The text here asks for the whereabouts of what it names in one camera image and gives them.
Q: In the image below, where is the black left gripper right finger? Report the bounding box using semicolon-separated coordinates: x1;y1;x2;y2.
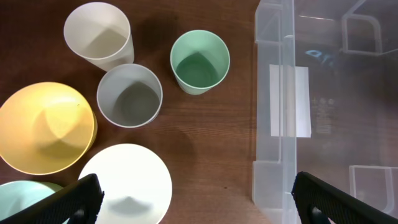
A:
291;172;397;224

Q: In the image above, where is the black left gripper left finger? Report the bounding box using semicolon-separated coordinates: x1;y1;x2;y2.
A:
1;174;104;224

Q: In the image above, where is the grey plastic cup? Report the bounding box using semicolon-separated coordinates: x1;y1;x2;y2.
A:
96;63;164;128

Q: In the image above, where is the green plastic cup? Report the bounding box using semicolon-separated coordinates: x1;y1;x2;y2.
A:
170;30;231;95

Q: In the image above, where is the white plastic bowl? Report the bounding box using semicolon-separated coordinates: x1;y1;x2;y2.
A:
79;143;172;224

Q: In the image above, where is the light teal plastic bowl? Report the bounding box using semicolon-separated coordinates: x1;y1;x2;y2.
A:
1;180;63;221

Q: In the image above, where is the yellow plastic bowl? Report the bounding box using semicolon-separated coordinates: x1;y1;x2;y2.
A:
1;82;98;175

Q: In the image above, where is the clear plastic storage bin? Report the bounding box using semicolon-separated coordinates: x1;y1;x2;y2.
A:
252;0;397;223

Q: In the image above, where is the cream plastic cup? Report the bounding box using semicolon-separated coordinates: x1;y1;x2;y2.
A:
63;2;134;71

